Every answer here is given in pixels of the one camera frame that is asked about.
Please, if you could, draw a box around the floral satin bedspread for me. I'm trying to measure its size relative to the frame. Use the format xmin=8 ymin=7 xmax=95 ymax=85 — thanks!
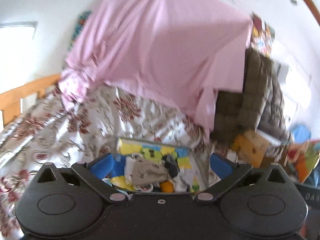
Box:
xmin=1 ymin=86 xmax=211 ymax=239

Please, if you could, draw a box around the orange soft ball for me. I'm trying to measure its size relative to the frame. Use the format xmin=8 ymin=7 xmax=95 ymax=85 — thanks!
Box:
xmin=159 ymin=181 xmax=174 ymax=193

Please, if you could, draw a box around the teal wall poster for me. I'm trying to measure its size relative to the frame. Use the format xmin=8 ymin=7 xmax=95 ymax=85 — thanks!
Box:
xmin=68 ymin=10 xmax=92 ymax=51

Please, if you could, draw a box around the colourful wall picture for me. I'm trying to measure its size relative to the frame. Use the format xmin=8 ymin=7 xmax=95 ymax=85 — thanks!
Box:
xmin=250 ymin=13 xmax=275 ymax=58

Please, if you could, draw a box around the pink hanging sheet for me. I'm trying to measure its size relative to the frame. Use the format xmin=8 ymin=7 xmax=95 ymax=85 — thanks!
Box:
xmin=59 ymin=0 xmax=253 ymax=132

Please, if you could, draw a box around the wooden bed rail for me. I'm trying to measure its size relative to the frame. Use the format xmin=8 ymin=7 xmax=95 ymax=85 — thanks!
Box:
xmin=0 ymin=74 xmax=60 ymax=126

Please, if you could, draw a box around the colourful cartoon bag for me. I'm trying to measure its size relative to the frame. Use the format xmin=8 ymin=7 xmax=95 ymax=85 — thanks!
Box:
xmin=284 ymin=124 xmax=319 ymax=183

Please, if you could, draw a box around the beige printed cloth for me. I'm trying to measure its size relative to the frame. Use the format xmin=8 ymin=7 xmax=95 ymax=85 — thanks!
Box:
xmin=132 ymin=157 xmax=169 ymax=186

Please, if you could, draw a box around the yellow wooden crate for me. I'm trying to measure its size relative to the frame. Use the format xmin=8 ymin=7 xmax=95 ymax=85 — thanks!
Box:
xmin=231 ymin=130 xmax=272 ymax=168

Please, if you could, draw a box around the white cloth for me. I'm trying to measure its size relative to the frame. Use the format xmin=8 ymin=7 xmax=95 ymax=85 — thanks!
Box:
xmin=173 ymin=168 xmax=200 ymax=192

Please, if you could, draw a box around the olive quilted jacket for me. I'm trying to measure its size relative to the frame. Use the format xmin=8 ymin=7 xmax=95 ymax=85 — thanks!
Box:
xmin=210 ymin=48 xmax=292 ymax=142

